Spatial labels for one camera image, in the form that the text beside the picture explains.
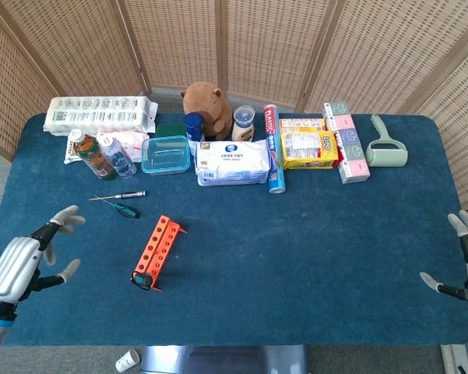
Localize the white mayonnaise bottle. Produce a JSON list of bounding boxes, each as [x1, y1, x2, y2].
[[231, 104, 256, 142]]

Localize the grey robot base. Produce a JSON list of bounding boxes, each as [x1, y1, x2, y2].
[[139, 344, 309, 374]]

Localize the clear container blue lid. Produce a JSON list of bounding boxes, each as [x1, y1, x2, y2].
[[140, 135, 192, 176]]

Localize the orange test tube rack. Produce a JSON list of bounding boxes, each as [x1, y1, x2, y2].
[[134, 214, 188, 292]]

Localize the white paper cup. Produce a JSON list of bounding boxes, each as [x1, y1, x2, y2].
[[114, 348, 141, 374]]

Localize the yellow red flat box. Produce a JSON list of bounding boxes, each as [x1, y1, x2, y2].
[[279, 118, 327, 134]]

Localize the clear water bottle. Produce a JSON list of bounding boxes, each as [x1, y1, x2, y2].
[[100, 135, 137, 179]]

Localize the dark green box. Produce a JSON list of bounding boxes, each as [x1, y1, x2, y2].
[[154, 123, 188, 138]]

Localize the brown capybara plush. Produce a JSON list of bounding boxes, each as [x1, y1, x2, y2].
[[181, 81, 234, 141]]

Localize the small green-handled screwdriver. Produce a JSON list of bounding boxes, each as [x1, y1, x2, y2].
[[93, 195, 140, 219]]

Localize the white wet wipes pack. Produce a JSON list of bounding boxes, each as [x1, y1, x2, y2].
[[194, 139, 276, 187]]

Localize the wicker folding screen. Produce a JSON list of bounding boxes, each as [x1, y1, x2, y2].
[[0, 0, 468, 207]]

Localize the green tea bottle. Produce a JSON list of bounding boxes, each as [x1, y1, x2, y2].
[[69, 129, 118, 181]]

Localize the yellow Lipo snack bag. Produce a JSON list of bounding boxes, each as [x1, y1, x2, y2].
[[280, 130, 340, 171]]

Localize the blue white spray can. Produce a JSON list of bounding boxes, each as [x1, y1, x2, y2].
[[183, 111, 206, 157]]

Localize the white pink snack bag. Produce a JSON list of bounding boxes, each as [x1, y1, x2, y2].
[[64, 131, 151, 164]]

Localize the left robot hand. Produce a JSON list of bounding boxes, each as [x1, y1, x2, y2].
[[0, 205, 86, 309]]

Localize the green lint roller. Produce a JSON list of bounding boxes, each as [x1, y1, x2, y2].
[[364, 113, 409, 168]]

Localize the black metal precision screwdriver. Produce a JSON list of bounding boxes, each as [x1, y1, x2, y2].
[[89, 190, 147, 202]]

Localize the pastel tissue box pack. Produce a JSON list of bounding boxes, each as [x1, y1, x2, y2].
[[322, 101, 371, 185]]

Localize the blue table cover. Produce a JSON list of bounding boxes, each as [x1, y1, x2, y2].
[[0, 112, 468, 348]]

